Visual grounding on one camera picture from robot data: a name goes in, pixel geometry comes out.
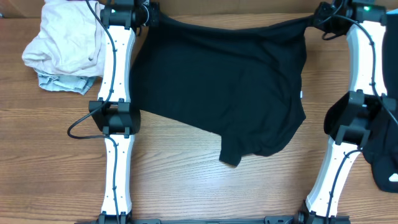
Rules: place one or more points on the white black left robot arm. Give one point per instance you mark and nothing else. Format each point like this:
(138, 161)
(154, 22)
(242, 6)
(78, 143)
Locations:
(113, 111)

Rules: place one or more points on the black t-shirt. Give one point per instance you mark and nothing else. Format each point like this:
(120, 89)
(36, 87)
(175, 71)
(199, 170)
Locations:
(243, 85)

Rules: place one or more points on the light blue cloth corner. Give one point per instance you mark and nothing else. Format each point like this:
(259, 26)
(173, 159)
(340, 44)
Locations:
(393, 11)

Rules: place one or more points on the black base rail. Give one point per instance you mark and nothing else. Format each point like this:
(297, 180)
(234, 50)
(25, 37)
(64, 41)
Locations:
(217, 221)

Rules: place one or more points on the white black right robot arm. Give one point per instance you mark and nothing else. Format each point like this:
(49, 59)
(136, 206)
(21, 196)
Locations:
(358, 115)

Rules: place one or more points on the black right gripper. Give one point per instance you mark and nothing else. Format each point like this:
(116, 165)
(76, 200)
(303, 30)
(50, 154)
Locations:
(322, 10)

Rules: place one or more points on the beige folded garment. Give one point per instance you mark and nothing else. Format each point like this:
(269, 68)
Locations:
(70, 41)

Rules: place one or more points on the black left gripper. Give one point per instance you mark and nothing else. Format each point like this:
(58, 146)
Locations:
(154, 19)

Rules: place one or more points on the light blue folded garment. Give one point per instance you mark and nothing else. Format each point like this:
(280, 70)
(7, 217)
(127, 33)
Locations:
(69, 83)

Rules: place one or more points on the black garment pile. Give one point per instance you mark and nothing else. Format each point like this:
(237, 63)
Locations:
(381, 152)

